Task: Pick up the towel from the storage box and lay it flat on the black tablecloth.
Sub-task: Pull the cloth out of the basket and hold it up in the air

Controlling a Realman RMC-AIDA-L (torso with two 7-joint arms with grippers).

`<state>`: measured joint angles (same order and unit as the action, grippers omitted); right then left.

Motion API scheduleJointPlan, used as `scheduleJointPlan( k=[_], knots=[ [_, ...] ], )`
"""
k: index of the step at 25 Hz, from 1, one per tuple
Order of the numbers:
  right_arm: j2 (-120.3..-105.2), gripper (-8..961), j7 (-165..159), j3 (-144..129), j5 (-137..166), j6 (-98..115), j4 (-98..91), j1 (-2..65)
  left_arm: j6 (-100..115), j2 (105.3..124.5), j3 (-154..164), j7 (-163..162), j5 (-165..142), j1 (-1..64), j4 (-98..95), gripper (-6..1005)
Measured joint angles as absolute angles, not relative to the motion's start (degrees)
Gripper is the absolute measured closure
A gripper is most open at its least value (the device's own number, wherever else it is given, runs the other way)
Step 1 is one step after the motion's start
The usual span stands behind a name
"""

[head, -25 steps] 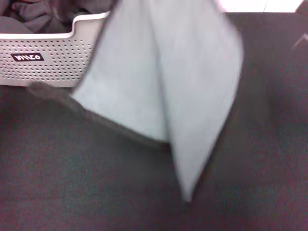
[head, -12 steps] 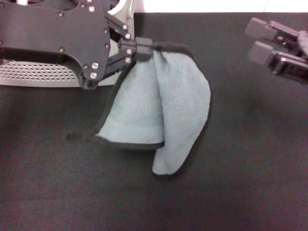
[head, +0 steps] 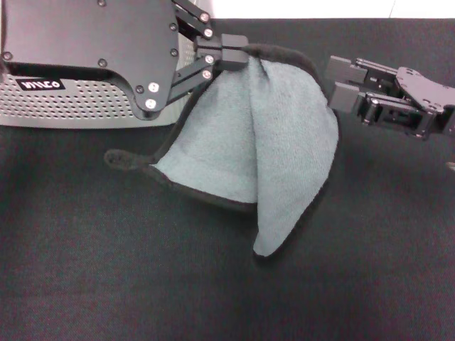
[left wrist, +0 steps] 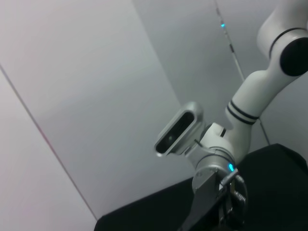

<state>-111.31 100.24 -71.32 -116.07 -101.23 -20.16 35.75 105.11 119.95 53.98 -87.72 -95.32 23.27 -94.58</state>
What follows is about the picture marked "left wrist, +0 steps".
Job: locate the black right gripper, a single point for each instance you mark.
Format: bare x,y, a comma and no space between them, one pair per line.
207,209

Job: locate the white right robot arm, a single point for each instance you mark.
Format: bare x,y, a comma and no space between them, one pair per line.
243,125

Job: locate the black tablecloth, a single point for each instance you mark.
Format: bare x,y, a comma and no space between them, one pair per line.
276,192

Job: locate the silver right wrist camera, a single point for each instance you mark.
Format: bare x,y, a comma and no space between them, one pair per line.
190,115

